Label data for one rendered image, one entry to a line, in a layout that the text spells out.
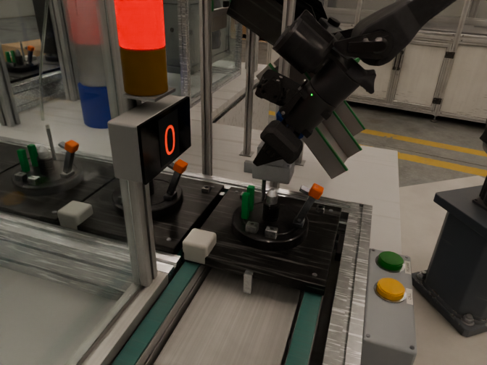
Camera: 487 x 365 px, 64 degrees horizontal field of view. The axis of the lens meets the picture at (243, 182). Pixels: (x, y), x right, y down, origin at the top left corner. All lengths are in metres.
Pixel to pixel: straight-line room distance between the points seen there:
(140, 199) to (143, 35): 0.21
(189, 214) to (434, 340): 0.48
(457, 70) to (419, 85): 0.37
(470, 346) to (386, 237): 0.30
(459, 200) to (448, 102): 3.98
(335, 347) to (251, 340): 0.12
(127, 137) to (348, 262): 0.43
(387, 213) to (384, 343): 0.52
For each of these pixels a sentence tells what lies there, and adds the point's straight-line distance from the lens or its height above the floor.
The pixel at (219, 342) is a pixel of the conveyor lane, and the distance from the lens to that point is 0.61.
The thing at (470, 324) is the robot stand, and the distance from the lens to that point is 0.80.
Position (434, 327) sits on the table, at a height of 0.86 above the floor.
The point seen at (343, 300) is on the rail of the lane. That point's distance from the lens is 0.63.
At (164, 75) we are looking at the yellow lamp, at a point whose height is 1.28.
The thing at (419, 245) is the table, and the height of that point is 0.86.
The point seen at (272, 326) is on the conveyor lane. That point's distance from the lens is 0.63.
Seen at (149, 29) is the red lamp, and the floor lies 1.33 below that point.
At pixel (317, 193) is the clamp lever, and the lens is 0.66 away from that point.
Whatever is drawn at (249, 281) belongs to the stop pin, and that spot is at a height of 0.95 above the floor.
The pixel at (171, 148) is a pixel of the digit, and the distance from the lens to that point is 0.50.
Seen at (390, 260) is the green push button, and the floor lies 0.97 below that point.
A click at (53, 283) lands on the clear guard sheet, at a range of 0.47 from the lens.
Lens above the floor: 1.39
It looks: 29 degrees down
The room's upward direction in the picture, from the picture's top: 2 degrees clockwise
